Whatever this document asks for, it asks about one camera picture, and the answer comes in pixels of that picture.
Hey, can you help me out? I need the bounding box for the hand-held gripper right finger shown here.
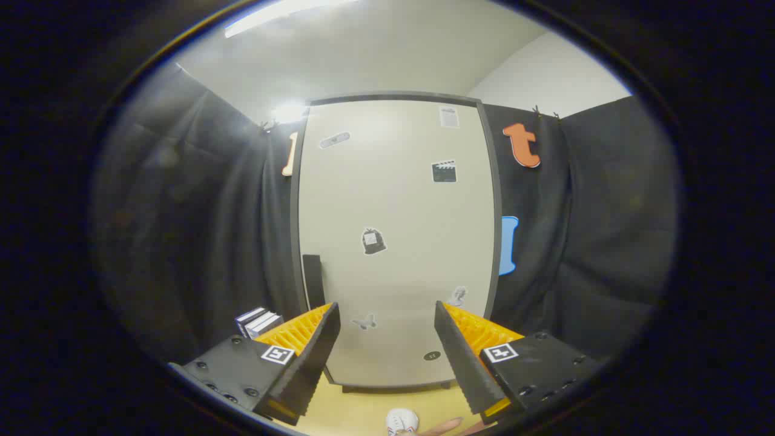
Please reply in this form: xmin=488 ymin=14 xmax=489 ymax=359
xmin=434 ymin=300 xmax=601 ymax=425

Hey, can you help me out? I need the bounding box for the white shoe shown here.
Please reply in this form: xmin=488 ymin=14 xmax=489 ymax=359
xmin=386 ymin=408 xmax=420 ymax=436

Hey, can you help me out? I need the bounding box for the black backdrop cloth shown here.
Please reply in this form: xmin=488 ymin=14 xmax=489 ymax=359
xmin=91 ymin=61 xmax=679 ymax=388

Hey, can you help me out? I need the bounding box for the blue cover book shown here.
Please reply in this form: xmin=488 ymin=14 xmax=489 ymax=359
xmin=235 ymin=307 xmax=267 ymax=337

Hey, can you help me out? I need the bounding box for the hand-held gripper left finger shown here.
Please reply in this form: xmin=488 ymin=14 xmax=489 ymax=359
xmin=168 ymin=302 xmax=341 ymax=426

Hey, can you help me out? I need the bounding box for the grey cover book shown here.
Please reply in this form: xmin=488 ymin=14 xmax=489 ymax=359
xmin=246 ymin=312 xmax=284 ymax=339

